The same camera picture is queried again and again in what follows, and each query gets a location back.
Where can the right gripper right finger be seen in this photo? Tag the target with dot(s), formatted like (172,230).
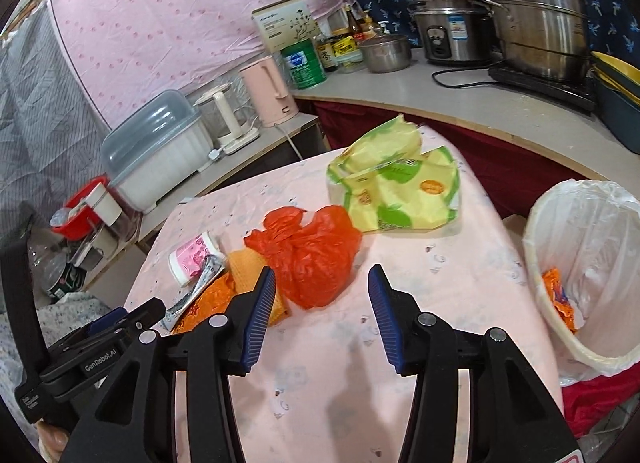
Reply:
(513,416)

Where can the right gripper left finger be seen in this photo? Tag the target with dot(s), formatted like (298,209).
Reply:
(132,417)

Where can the orange plastic bag red print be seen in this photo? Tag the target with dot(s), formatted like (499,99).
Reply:
(214,299)

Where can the orange foam net sleeve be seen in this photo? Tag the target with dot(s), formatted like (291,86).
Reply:
(245,266)

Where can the trash bin with white liner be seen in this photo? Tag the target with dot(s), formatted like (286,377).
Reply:
(581,250)

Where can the left hand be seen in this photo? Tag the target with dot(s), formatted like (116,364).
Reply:
(52,441)

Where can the pink paper cup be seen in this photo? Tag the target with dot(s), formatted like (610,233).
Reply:
(187,260)

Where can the silver foil wrapper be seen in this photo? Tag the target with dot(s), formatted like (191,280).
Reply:
(212,267)

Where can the white cup container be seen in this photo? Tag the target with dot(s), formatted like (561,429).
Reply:
(103,204)

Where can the pink patterned tablecloth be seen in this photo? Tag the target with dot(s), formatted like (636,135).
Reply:
(322,389)

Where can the white dish box grey lid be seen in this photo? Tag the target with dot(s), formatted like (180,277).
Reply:
(156,149)

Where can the yellow green snack bag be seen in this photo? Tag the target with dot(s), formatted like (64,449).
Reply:
(384,180)

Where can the white glass electric kettle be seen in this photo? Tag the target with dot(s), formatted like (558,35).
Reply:
(226,119)

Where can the black induction cooker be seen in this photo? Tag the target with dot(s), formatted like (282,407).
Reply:
(579,97)

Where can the stacked teal yellow basins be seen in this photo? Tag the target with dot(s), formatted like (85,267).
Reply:
(617,91)

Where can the pink electric kettle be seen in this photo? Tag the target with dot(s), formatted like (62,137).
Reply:
(268,91)

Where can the small steel pot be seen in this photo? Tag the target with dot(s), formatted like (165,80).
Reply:
(386,53)

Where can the green tin can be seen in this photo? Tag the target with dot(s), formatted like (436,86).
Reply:
(303,64)

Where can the steel rice cooker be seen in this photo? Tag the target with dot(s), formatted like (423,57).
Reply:
(453,31)

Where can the large steel steamer pot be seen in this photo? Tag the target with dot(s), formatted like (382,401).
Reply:
(545,38)

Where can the yellow label jar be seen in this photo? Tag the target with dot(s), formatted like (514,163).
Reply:
(344,46)

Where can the dark sauce bottle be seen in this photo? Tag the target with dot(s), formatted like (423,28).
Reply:
(354,28)

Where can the white cardboard box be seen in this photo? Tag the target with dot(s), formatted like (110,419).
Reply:
(284,23)

